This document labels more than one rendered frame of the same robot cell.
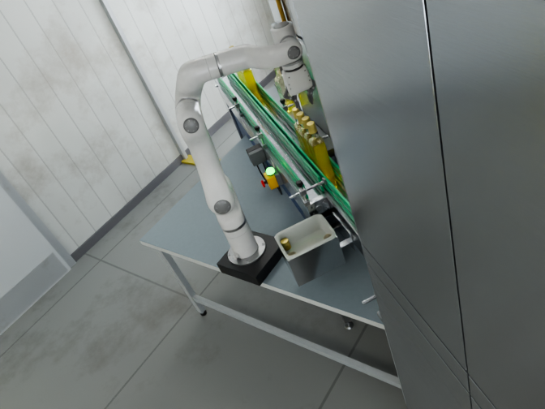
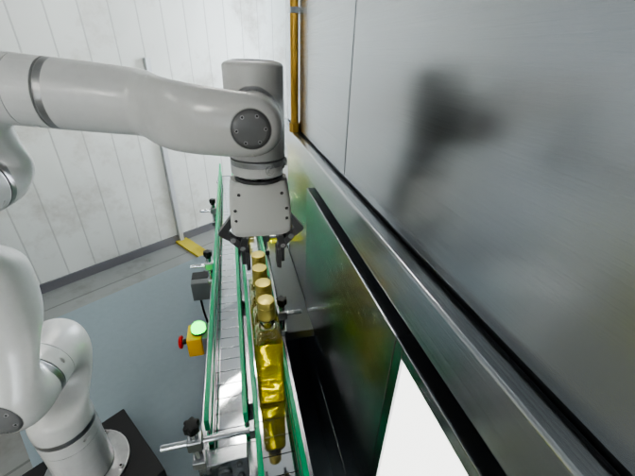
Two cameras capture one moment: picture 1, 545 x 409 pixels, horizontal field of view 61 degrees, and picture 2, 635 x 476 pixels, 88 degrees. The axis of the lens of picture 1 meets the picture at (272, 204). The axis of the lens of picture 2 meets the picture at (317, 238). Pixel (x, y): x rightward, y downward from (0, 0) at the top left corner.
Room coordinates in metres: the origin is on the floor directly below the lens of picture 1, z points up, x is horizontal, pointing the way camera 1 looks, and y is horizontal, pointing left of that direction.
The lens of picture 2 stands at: (1.18, -0.29, 1.75)
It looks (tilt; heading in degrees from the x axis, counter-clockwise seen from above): 29 degrees down; 351
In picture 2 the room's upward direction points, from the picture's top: 2 degrees clockwise
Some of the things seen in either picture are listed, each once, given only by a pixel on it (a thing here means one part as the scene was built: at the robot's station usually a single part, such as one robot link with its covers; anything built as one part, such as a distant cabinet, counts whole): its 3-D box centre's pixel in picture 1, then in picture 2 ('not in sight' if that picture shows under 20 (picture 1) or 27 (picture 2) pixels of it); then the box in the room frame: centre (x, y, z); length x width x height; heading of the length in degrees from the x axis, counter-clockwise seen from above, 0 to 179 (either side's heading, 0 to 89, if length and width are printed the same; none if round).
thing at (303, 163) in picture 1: (260, 112); (235, 229); (2.46, -0.14, 1.10); 1.75 x 0.01 x 0.08; 6
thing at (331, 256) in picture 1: (315, 247); not in sight; (1.44, -0.10, 0.92); 0.27 x 0.17 x 0.15; 96
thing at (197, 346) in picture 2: (272, 178); (199, 339); (1.98, -0.05, 0.96); 0.07 x 0.07 x 0.07; 6
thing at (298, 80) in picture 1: (296, 77); (260, 201); (1.69, -0.27, 1.54); 0.10 x 0.07 x 0.11; 95
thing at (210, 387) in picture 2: (248, 118); (217, 230); (2.46, -0.07, 1.10); 1.75 x 0.01 x 0.08; 6
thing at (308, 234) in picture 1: (306, 242); not in sight; (1.43, -0.07, 0.97); 0.22 x 0.17 x 0.09; 96
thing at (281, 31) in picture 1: (285, 42); (254, 110); (1.69, -0.27, 1.68); 0.09 x 0.08 x 0.13; 179
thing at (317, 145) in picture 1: (320, 157); (269, 361); (1.69, -0.27, 1.16); 0.06 x 0.06 x 0.21; 5
